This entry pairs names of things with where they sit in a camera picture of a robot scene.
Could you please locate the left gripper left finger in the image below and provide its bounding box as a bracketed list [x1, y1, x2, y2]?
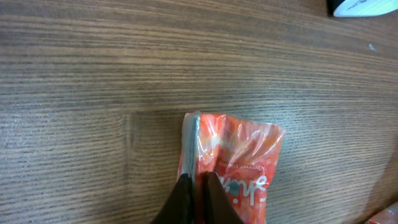
[150, 174, 193, 224]

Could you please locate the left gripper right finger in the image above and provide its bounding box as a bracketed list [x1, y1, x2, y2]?
[204, 172, 244, 224]

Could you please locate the orange red tissue pack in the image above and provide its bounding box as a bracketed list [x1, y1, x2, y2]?
[178, 111, 285, 223]

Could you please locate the red teal snack packet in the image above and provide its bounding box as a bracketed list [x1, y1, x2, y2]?
[365, 202, 398, 224]

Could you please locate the white barcode scanner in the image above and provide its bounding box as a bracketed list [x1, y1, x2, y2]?
[326, 0, 397, 17]

